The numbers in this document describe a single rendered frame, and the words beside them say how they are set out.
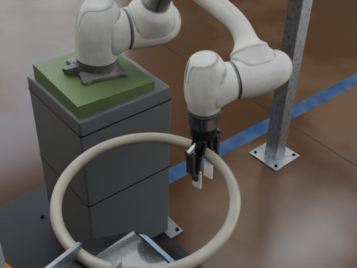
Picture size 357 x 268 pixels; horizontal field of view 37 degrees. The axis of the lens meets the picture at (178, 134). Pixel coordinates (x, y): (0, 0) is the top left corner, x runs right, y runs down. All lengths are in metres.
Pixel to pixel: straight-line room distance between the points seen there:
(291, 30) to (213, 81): 1.32
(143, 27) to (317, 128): 1.63
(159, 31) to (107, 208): 0.73
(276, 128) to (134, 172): 0.98
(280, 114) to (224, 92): 1.49
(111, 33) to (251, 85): 0.71
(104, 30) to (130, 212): 0.81
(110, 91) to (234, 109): 1.53
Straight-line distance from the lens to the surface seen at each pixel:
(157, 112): 2.06
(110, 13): 1.90
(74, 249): 1.28
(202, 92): 1.32
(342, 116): 3.44
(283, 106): 2.77
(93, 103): 1.88
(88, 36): 1.91
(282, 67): 1.40
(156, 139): 1.55
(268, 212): 2.69
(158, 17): 1.92
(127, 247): 1.41
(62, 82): 1.98
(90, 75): 1.98
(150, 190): 2.29
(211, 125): 1.40
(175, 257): 1.47
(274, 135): 2.90
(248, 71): 1.36
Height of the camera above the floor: 1.89
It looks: 37 degrees down
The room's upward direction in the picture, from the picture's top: 2 degrees clockwise
